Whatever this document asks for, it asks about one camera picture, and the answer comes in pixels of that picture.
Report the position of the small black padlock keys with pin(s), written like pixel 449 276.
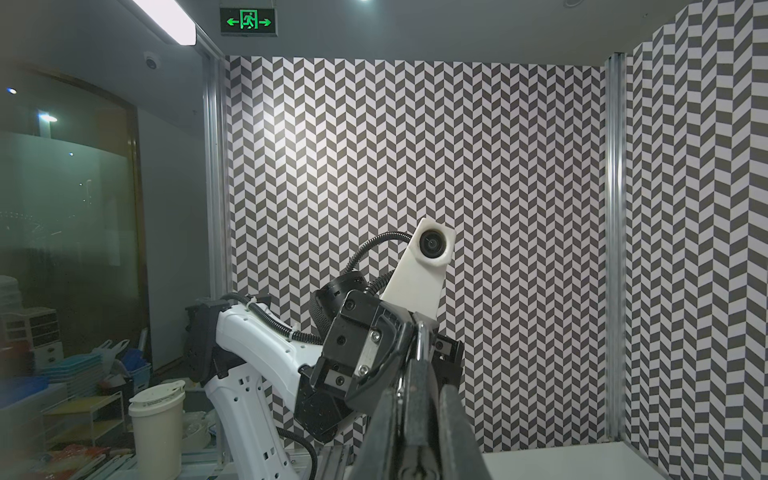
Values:
pixel 420 451

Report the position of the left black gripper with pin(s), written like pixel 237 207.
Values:
pixel 366 346

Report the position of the ceiling light strip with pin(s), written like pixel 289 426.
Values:
pixel 171 19

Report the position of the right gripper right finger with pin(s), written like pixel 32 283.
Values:
pixel 461 457

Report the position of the beige paper cup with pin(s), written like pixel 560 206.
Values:
pixel 157 420

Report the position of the white drawer unit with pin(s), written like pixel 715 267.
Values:
pixel 37 328

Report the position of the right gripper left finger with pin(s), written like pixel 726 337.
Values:
pixel 376 459

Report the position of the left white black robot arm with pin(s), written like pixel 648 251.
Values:
pixel 236 346

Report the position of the green exit sign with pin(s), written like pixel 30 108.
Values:
pixel 248 21

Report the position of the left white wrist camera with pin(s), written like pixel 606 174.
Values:
pixel 419 278

